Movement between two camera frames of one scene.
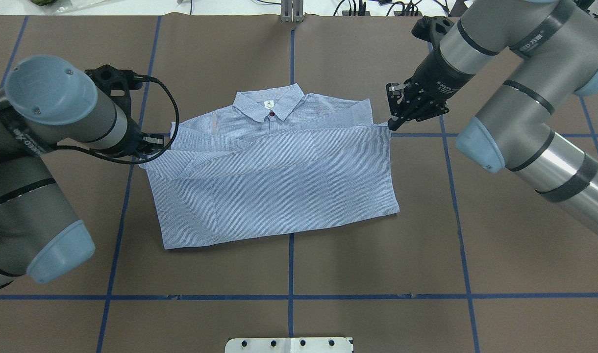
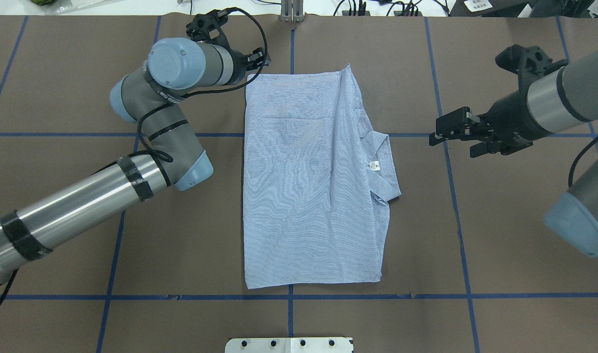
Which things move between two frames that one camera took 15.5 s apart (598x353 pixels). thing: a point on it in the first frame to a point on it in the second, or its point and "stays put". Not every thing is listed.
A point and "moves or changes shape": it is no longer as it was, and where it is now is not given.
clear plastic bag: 63,7 stays put
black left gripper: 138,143 to 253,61
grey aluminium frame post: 292,11 stays put
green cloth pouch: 43,2 stays put
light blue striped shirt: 274,162 moves or changes shape
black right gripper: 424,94 to 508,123
